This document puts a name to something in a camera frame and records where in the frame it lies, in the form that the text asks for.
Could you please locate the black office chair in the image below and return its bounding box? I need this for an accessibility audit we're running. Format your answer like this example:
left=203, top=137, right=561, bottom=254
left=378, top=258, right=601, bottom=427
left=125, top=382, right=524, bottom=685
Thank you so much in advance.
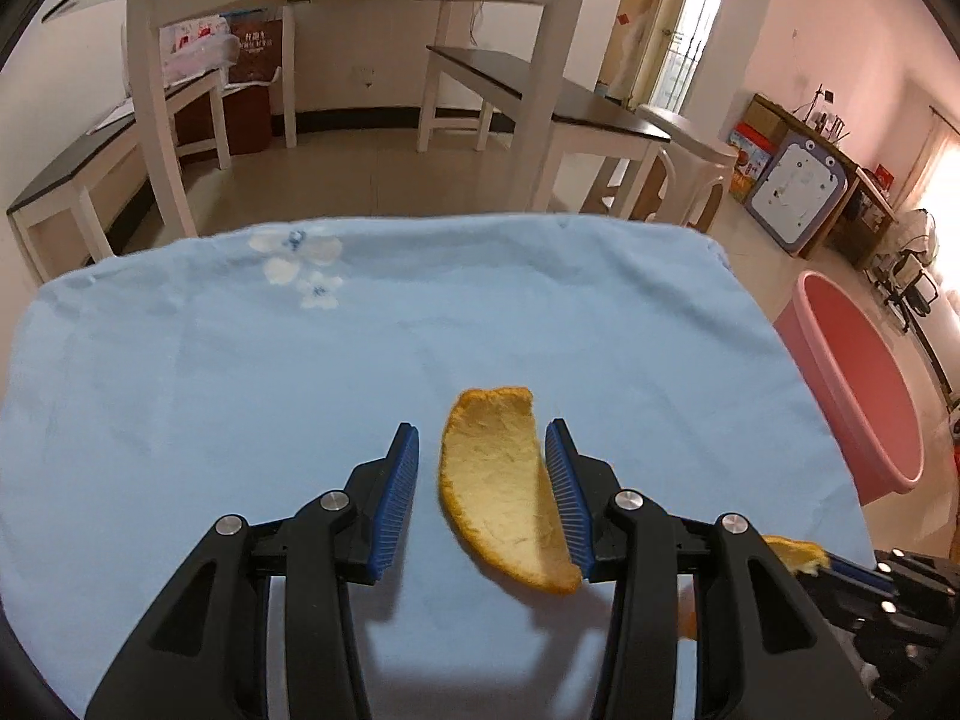
left=874, top=247, right=940, bottom=332

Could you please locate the dark top white bench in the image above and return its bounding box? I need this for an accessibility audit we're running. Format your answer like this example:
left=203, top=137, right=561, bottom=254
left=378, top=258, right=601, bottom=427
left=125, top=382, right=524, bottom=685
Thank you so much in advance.
left=416, top=45, right=672, bottom=222

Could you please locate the dark red paper bag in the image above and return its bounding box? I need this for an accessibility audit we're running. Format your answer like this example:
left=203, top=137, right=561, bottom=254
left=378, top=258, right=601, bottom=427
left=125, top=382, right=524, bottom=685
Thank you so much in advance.
left=225, top=15, right=287, bottom=158

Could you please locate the large orange peel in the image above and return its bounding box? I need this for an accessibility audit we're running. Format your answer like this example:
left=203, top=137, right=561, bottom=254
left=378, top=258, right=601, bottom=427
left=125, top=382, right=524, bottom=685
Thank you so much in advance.
left=439, top=386, right=583, bottom=596

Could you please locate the children's drawing board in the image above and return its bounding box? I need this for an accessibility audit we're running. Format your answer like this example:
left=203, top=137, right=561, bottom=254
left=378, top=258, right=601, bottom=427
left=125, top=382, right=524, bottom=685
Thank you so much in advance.
left=746, top=127, right=861, bottom=260

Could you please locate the brown cardboard box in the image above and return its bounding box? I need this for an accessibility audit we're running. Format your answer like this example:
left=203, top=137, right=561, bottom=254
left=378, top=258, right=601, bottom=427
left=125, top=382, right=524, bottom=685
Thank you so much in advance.
left=739, top=94, right=790, bottom=137

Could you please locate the colourful fruit print box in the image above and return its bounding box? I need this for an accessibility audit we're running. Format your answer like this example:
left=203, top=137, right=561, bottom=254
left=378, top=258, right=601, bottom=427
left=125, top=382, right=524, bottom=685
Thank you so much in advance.
left=727, top=124, right=775, bottom=203

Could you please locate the glass top dining table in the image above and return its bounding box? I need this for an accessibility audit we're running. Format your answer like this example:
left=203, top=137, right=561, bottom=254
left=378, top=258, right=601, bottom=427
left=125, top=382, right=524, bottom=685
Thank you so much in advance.
left=41, top=0, right=685, bottom=237

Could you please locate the white plastic bag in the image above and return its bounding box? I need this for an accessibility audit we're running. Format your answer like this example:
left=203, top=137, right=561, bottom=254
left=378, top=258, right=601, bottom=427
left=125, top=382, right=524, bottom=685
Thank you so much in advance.
left=161, top=11, right=241, bottom=85

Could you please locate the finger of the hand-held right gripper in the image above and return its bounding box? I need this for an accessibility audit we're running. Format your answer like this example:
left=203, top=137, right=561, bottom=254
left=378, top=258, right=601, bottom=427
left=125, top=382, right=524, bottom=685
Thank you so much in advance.
left=814, top=551, right=901, bottom=602

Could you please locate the wooden desk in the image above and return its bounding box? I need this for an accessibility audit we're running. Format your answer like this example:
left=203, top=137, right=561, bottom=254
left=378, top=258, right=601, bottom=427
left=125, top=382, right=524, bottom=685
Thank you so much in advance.
left=750, top=94, right=899, bottom=269

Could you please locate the beige plastic stool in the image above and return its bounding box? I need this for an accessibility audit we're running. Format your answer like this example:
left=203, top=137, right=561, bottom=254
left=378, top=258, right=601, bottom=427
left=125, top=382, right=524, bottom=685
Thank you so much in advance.
left=600, top=105, right=740, bottom=233

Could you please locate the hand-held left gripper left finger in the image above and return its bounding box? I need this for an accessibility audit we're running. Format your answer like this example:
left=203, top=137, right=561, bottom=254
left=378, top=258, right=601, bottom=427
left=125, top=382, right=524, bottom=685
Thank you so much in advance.
left=84, top=422, right=421, bottom=720

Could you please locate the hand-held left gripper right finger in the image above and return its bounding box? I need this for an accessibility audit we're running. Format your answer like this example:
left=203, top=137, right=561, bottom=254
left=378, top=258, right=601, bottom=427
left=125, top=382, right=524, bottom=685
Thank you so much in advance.
left=544, top=418, right=875, bottom=720

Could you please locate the dark top bench with papers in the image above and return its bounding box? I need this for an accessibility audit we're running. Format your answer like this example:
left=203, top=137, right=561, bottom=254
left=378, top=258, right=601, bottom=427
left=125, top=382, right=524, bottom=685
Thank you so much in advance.
left=6, top=71, right=232, bottom=287

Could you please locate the pink plastic basin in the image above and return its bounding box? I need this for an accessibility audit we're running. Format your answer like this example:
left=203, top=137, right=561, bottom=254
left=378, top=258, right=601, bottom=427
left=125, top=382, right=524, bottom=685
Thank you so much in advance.
left=772, top=270, right=927, bottom=507

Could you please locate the small orange peel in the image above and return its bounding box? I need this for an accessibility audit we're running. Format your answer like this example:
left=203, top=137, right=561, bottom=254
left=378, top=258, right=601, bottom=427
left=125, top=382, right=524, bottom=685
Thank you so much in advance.
left=679, top=535, right=830, bottom=642

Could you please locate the light blue floral cloth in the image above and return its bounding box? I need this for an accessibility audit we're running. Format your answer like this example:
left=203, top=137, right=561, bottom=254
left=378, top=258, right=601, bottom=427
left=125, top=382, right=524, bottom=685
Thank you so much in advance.
left=0, top=211, right=875, bottom=720

